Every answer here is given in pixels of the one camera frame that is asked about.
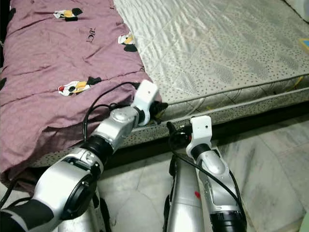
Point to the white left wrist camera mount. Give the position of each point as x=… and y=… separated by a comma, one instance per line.
x=145, y=94

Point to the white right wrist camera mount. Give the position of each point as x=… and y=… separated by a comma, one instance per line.
x=200, y=129

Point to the colourful children's book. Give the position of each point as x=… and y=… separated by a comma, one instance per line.
x=305, y=44

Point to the grey right robot leg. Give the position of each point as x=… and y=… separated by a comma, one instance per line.
x=186, y=203

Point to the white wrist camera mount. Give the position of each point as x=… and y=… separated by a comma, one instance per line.
x=200, y=129
x=145, y=94

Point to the black bed frame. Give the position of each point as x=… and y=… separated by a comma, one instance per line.
x=260, y=115

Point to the purple blanket with duck prints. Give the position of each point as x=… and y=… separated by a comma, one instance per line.
x=58, y=48

